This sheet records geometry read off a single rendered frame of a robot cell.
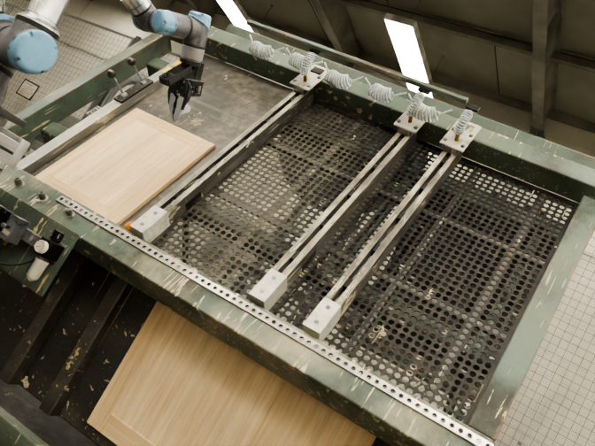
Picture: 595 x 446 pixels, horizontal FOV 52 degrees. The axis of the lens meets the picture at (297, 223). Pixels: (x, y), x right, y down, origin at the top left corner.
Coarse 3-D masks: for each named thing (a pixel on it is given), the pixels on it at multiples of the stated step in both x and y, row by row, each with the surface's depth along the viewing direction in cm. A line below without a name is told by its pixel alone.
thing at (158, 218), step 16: (304, 80) 267; (320, 80) 269; (288, 96) 266; (304, 96) 267; (272, 112) 257; (288, 112) 261; (256, 128) 252; (272, 128) 255; (240, 144) 242; (256, 144) 249; (224, 160) 236; (240, 160) 244; (192, 176) 229; (208, 176) 229; (224, 176) 238; (176, 192) 223; (192, 192) 224; (160, 208) 217; (176, 208) 220; (144, 224) 211; (160, 224) 215
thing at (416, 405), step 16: (80, 208) 218; (96, 224) 214; (128, 240) 208; (160, 256) 204; (192, 272) 199; (208, 288) 195; (240, 304) 190; (272, 320) 187; (288, 336) 183; (304, 336) 183; (320, 352) 179; (384, 384) 172; (400, 400) 169; (416, 400) 169; (432, 416) 166; (464, 432) 163
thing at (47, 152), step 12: (156, 84) 279; (132, 96) 269; (144, 96) 276; (108, 108) 263; (120, 108) 266; (84, 120) 256; (96, 120) 257; (108, 120) 263; (72, 132) 251; (84, 132) 254; (48, 144) 245; (60, 144) 246; (72, 144) 251; (36, 156) 240; (48, 156) 243; (24, 168) 235; (36, 168) 240
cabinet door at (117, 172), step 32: (128, 128) 257; (160, 128) 257; (64, 160) 242; (96, 160) 243; (128, 160) 243; (160, 160) 243; (192, 160) 243; (64, 192) 229; (96, 192) 230; (128, 192) 230
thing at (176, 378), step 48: (144, 336) 219; (192, 336) 214; (144, 384) 214; (192, 384) 209; (240, 384) 205; (288, 384) 200; (144, 432) 209; (192, 432) 204; (240, 432) 200; (288, 432) 196; (336, 432) 192
